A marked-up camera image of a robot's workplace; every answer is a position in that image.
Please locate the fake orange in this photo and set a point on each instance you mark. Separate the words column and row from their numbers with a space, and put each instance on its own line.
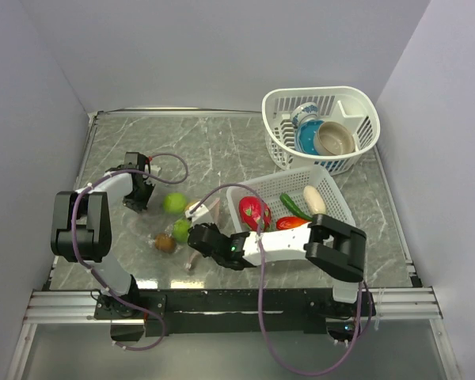
column 191, row 204

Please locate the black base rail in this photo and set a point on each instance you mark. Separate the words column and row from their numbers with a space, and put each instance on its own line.
column 153, row 324

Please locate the fake green chili pepper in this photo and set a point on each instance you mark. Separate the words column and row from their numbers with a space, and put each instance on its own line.
column 289, row 204

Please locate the beige bowl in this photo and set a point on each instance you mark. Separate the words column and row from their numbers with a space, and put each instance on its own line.
column 333, row 139

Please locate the fake white radish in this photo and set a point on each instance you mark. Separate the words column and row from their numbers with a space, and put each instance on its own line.
column 314, row 200

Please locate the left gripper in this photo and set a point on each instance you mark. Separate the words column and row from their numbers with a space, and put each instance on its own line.
column 141, row 205

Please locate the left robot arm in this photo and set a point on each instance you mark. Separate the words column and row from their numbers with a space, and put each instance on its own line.
column 81, row 227

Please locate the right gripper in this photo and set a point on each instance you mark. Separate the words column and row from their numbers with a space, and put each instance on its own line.
column 210, row 226

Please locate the clear zip top bag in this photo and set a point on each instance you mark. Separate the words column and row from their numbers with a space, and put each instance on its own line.
column 193, row 256

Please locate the aluminium frame rail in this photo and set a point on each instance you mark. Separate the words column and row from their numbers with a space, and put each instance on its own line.
column 71, row 307

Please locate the rectangular white perforated basket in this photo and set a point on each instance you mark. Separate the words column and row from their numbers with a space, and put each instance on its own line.
column 292, row 182

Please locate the fake green apple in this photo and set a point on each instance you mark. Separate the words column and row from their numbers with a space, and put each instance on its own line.
column 180, row 230
column 174, row 203

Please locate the fake red dragon fruit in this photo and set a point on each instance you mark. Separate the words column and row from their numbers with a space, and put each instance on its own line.
column 251, row 214

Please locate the blue white patterned bowl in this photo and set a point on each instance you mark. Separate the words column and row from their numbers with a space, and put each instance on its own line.
column 303, row 113

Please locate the round white dish basket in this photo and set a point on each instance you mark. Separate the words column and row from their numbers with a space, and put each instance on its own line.
column 341, row 104

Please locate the teal plate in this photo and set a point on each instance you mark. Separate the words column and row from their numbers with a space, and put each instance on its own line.
column 304, row 137

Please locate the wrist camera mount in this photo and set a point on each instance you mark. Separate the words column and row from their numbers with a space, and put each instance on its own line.
column 199, row 214
column 152, row 168

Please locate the fake carrot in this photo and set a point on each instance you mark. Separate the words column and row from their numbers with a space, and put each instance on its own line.
column 289, row 222

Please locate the fake brown kiwi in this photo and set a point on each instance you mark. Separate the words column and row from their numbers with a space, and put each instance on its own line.
column 165, row 243

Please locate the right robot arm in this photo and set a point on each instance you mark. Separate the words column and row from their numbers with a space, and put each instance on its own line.
column 335, row 247

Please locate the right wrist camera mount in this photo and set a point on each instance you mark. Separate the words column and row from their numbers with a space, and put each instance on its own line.
column 199, row 214

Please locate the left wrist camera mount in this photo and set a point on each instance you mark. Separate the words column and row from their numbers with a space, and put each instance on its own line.
column 152, row 168

